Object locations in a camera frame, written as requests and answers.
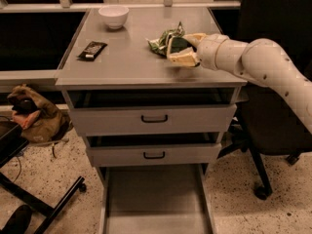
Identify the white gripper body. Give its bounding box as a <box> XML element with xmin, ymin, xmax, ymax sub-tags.
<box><xmin>197</xmin><ymin>34</ymin><xmax>229</xmax><ymax>70</ymax></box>

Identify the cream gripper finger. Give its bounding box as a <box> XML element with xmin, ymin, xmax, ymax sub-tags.
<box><xmin>167</xmin><ymin>47</ymin><xmax>200</xmax><ymax>67</ymax></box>
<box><xmin>183</xmin><ymin>33</ymin><xmax>207</xmax><ymax>48</ymax></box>

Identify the green yellow sponge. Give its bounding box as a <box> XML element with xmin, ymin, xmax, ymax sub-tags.
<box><xmin>168</xmin><ymin>37</ymin><xmax>193</xmax><ymax>54</ymax></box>

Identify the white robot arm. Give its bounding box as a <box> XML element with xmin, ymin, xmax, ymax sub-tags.
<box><xmin>167</xmin><ymin>33</ymin><xmax>312</xmax><ymax>133</ymax></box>

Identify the top grey drawer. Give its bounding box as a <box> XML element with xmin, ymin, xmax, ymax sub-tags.
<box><xmin>68</xmin><ymin>89</ymin><xmax>236</xmax><ymax>136</ymax></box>

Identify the grey drawer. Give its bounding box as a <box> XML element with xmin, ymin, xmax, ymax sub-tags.
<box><xmin>68</xmin><ymin>89</ymin><xmax>236</xmax><ymax>136</ymax></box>
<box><xmin>98</xmin><ymin>165</ymin><xmax>216</xmax><ymax>234</ymax></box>
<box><xmin>85</xmin><ymin>133</ymin><xmax>221</xmax><ymax>167</ymax></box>

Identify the grey drawer cabinet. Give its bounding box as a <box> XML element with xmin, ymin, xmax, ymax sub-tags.
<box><xmin>55</xmin><ymin>6</ymin><xmax>250</xmax><ymax>185</ymax></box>

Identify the middle grey drawer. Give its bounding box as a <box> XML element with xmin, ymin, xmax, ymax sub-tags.
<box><xmin>85</xmin><ymin>133</ymin><xmax>221</xmax><ymax>167</ymax></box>

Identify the bottom grey drawer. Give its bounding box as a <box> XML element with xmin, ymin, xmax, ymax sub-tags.
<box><xmin>98</xmin><ymin>165</ymin><xmax>216</xmax><ymax>234</ymax></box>

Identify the green crumpled chip bag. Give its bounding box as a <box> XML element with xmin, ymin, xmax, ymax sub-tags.
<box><xmin>147</xmin><ymin>22</ymin><xmax>185</xmax><ymax>57</ymax></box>

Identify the white ceramic bowl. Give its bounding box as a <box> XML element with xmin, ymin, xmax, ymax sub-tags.
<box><xmin>98</xmin><ymin>5</ymin><xmax>130</xmax><ymax>29</ymax></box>

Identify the black snack bar wrapper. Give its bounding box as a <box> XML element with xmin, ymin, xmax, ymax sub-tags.
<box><xmin>78</xmin><ymin>41</ymin><xmax>107</xmax><ymax>61</ymax></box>

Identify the black office chair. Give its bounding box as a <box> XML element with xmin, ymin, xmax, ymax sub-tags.
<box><xmin>220</xmin><ymin>0</ymin><xmax>312</xmax><ymax>200</ymax></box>

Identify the brown backpack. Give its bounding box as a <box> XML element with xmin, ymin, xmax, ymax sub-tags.
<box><xmin>7</xmin><ymin>85</ymin><xmax>70</xmax><ymax>143</ymax></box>

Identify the black stand base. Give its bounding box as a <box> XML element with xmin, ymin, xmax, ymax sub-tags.
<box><xmin>0</xmin><ymin>120</ymin><xmax>88</xmax><ymax>234</ymax></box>

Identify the black shoe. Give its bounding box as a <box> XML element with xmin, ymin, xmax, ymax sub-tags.
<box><xmin>0</xmin><ymin>205</ymin><xmax>32</xmax><ymax>234</ymax></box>

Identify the black top drawer handle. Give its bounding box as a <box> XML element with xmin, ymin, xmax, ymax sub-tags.
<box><xmin>140</xmin><ymin>114</ymin><xmax>169</xmax><ymax>124</ymax></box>

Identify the black drawer handle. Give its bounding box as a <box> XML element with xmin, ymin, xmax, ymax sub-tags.
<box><xmin>143</xmin><ymin>151</ymin><xmax>166</xmax><ymax>160</ymax></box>
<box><xmin>140</xmin><ymin>114</ymin><xmax>169</xmax><ymax>124</ymax></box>

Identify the black middle drawer handle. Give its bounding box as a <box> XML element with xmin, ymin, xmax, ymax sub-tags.
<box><xmin>143</xmin><ymin>151</ymin><xmax>166</xmax><ymax>160</ymax></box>

